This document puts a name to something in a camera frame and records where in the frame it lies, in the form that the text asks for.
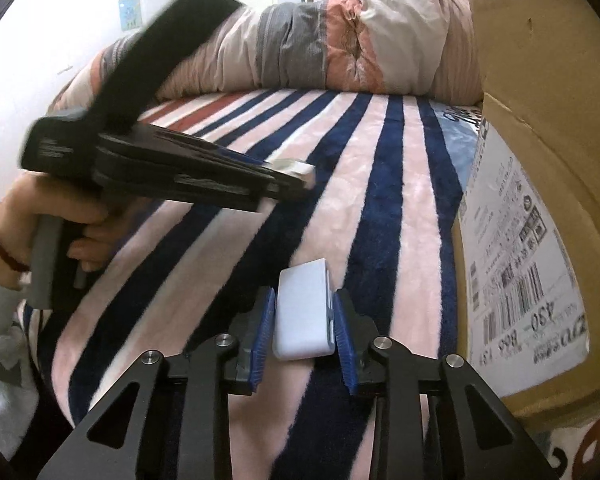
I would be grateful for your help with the light blue wall poster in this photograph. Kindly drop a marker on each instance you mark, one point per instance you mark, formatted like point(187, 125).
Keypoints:
point(130, 14)

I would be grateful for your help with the small white grey box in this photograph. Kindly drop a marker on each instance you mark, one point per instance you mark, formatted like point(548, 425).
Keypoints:
point(300, 170)

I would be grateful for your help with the white rectangular case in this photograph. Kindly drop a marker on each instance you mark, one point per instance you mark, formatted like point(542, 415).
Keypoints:
point(302, 310)

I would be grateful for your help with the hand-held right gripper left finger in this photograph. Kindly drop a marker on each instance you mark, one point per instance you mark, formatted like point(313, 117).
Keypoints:
point(262, 340)

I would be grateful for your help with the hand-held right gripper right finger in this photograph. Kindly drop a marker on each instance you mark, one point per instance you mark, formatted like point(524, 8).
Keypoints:
point(344, 345)

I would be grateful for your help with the rolled pink grey duvet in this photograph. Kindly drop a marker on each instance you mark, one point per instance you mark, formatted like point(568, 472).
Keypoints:
point(380, 35)

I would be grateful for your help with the person's left hand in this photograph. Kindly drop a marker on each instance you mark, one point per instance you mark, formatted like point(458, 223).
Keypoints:
point(55, 197)

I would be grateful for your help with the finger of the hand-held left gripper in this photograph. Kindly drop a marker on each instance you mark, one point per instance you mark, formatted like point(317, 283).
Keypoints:
point(205, 187)
point(195, 150)

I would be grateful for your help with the brown cardboard box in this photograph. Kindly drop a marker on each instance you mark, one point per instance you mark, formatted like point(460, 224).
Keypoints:
point(545, 85)

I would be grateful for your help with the person's left forearm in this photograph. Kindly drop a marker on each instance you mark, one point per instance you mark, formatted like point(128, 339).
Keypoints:
point(0, 360)

